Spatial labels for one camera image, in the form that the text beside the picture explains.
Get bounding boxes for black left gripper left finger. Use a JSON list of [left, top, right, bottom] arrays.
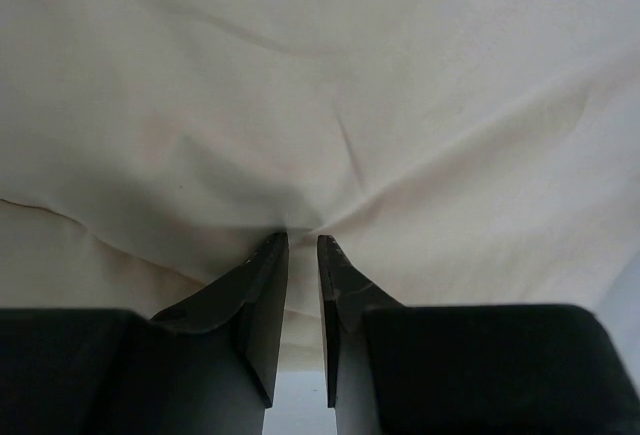
[[1, 233, 289, 434]]

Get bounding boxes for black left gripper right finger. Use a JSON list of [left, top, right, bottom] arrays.
[[317, 235, 639, 434]]

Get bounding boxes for beige trousers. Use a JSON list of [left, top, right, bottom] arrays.
[[1, 0, 639, 369]]

